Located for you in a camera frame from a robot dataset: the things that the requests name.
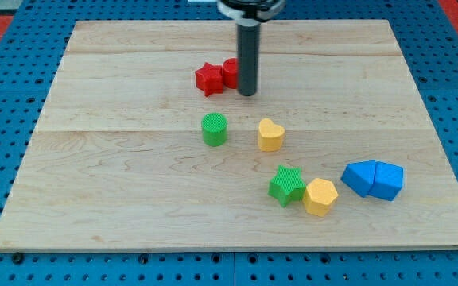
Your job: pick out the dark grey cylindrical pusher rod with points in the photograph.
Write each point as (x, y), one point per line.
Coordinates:
(247, 58)

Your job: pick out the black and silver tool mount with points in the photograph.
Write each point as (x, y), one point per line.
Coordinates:
(250, 12)

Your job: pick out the yellow heart block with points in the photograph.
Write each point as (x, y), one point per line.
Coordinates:
(270, 135)

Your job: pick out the red cylinder block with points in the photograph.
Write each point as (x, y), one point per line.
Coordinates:
(230, 73)

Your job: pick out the red star block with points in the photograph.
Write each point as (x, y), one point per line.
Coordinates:
(209, 79)

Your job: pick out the green cylinder block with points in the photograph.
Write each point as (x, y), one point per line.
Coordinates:
(214, 129)

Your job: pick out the light wooden board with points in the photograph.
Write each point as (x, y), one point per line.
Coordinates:
(117, 161)

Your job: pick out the green star block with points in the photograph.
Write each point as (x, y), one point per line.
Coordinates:
(287, 185)

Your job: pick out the yellow hexagon block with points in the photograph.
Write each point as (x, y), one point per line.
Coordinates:
(319, 197)

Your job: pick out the blue triangular block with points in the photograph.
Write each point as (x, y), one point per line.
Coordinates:
(360, 176)

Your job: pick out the blue pentagon block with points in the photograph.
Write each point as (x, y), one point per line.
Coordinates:
(388, 181)

